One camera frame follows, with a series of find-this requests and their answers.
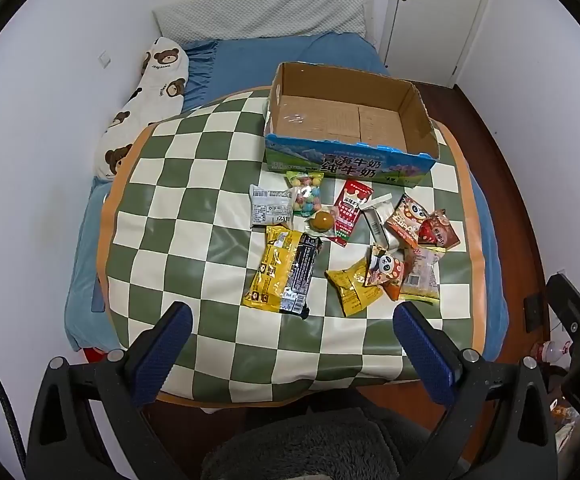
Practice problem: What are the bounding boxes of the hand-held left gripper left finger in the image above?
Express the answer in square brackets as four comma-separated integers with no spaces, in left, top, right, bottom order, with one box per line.
[26,301,194,480]

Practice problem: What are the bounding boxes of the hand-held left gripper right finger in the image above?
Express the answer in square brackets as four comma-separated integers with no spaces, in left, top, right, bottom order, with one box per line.
[392,301,558,480]

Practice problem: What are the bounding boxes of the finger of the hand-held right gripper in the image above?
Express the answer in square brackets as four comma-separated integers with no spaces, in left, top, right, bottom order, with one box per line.
[545,274,580,361]

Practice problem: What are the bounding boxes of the clear pink snack packet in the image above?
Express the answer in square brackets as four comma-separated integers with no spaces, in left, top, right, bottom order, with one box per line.
[398,247,444,304]

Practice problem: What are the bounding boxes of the orange panda snack packet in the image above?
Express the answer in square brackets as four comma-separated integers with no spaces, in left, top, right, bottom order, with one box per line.
[364,244,407,302]
[385,194,429,249]

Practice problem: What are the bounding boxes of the small yellow chip bag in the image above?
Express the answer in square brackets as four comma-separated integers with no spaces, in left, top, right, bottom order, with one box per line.
[324,257,385,318]

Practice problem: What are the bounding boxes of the large yellow snack packet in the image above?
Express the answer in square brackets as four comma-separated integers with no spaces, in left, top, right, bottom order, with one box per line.
[242,225,304,312]

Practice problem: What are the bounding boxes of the black snack packet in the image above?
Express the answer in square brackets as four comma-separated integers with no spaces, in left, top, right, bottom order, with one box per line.
[279,232,324,319]

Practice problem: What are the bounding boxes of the red white snack packet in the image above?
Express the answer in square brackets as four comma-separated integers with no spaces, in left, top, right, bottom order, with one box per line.
[331,180,374,249]

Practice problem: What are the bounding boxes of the grey white snack packet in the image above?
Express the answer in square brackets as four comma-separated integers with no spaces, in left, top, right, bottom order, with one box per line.
[249,184,294,229]

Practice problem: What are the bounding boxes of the cardboard box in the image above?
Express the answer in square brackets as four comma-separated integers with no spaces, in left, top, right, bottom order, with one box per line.
[263,61,442,184]

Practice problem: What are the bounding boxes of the packets on floor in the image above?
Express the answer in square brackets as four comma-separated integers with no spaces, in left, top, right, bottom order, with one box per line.
[549,394,580,457]

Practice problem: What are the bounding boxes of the clear bottle with red label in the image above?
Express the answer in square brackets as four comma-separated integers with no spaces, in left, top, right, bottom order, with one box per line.
[534,340,577,367]

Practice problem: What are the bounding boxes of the red item under mat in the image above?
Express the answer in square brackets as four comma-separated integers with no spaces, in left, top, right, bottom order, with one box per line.
[82,347,122,364]

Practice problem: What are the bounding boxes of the dark red snack packet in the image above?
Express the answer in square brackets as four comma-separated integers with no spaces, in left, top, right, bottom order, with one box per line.
[416,208,461,251]

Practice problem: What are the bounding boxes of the dark fuzzy cloth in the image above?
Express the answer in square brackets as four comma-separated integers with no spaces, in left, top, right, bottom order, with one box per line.
[201,406,443,480]

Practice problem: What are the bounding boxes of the green white checkered mat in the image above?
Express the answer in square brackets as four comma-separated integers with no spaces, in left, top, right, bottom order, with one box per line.
[96,87,489,407]

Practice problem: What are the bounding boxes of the round brown wrapped pastry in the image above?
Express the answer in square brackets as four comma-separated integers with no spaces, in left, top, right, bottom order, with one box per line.
[304,210,337,237]

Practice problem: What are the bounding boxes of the clear bag of colourful candies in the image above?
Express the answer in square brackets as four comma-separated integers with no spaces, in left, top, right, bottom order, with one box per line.
[285,171,326,218]

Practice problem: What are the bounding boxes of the white bear print pillow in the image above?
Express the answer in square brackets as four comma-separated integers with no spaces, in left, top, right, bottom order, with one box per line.
[92,36,192,183]

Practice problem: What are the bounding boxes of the blue bedsheet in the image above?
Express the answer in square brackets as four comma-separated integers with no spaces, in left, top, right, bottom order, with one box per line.
[64,31,504,354]

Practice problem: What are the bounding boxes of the white door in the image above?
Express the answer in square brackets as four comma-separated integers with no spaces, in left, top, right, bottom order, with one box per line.
[381,0,497,87]

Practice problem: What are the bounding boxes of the grey textured pillow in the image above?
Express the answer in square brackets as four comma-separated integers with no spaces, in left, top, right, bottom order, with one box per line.
[151,0,375,47]

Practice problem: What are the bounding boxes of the black wall box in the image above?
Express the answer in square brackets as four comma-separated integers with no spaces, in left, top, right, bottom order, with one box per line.
[523,293,544,332]

